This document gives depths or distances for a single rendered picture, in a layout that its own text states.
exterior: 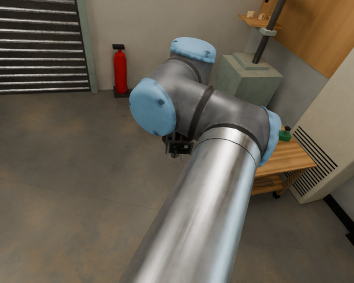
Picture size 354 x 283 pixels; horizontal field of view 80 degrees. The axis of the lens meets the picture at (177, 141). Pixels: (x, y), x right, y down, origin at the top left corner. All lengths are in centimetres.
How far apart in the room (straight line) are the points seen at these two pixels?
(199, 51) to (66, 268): 154
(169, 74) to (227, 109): 11
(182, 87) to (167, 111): 5
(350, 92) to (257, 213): 112
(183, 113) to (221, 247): 20
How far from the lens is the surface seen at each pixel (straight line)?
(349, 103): 187
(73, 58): 265
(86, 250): 170
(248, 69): 226
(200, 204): 20
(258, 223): 198
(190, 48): 42
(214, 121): 31
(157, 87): 32
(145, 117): 35
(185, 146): 55
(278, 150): 177
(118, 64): 254
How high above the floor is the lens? 160
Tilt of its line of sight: 46 degrees down
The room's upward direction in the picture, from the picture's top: 12 degrees clockwise
